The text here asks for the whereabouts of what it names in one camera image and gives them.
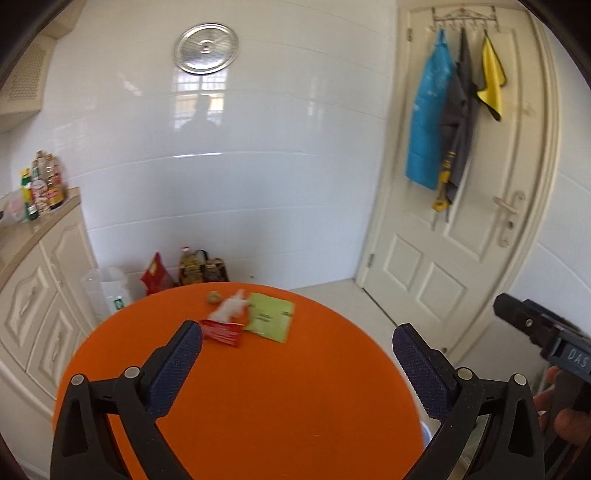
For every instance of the metal door hook rack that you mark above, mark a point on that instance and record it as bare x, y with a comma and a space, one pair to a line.
461, 11

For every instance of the yellow cloth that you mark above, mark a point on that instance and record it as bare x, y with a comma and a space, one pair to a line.
491, 78

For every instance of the round metal lid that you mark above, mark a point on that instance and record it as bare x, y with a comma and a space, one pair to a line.
206, 46

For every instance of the person's right hand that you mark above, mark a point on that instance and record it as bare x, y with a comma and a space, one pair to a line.
572, 424

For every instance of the brown walnut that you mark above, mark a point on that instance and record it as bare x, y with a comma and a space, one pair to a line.
213, 297

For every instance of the red bag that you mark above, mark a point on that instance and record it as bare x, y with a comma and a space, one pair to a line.
157, 277

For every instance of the dark handbag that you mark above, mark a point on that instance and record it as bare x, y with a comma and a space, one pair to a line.
214, 272

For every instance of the red snack packet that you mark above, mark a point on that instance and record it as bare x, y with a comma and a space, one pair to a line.
224, 333

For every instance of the cream lower kitchen cabinet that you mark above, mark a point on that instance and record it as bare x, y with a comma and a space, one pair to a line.
46, 300

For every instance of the blue apron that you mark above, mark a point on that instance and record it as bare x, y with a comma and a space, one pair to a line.
429, 115

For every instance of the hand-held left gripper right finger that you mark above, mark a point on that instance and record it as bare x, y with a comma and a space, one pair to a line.
422, 374

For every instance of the clear plastic container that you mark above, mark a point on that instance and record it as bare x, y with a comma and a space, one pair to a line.
11, 210

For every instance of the white panelled door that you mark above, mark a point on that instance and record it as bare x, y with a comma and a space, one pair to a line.
429, 258

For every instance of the cluster of condiment bottles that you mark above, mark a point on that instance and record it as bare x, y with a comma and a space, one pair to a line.
46, 189

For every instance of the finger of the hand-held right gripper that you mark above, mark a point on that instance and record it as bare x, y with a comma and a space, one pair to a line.
517, 314

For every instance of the grey apron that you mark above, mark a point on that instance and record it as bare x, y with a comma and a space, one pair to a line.
459, 120

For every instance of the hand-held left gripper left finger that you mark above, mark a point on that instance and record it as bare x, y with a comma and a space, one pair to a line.
178, 369

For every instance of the green snack packet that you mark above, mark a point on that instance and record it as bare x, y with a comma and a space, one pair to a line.
270, 316

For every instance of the translucent plastic bin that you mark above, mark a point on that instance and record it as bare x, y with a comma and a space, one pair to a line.
108, 290

